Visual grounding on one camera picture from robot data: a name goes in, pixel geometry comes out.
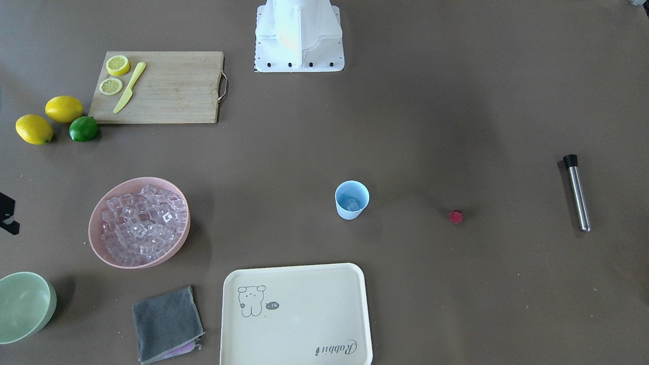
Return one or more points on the green bowl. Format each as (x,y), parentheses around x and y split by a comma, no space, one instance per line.
(28,301)

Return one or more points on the green lime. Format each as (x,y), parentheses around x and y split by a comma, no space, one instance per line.
(83,129)

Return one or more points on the pink bowl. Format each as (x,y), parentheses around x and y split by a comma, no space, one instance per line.
(140,223)

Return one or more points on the yellow plastic knife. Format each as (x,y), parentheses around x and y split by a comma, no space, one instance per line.
(128,91)

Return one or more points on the whole lemon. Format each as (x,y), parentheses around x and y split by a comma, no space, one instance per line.
(34,129)
(64,109)

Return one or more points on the light blue plastic cup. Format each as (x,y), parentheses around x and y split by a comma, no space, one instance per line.
(354,189)

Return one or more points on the clear ice cube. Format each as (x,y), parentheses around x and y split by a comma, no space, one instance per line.
(351,204)

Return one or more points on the wooden cutting board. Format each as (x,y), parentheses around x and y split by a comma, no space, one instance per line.
(175,87)

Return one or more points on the lemon slice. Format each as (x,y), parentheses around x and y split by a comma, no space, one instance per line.
(110,86)

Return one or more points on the steel muddler black tip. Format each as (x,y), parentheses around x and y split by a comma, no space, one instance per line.
(571,164)

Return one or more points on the lemon half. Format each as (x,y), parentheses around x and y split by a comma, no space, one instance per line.
(117,65)

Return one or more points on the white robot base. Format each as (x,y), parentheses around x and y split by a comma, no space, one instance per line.
(298,36)

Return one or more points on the cream rabbit serving tray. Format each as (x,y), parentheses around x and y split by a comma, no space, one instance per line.
(311,314)

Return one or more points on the grey folded cloth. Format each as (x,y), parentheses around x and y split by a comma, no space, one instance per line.
(167,325)

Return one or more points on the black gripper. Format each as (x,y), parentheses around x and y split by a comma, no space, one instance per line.
(6,212)

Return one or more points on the red strawberry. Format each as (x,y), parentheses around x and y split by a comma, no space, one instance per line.
(456,216)

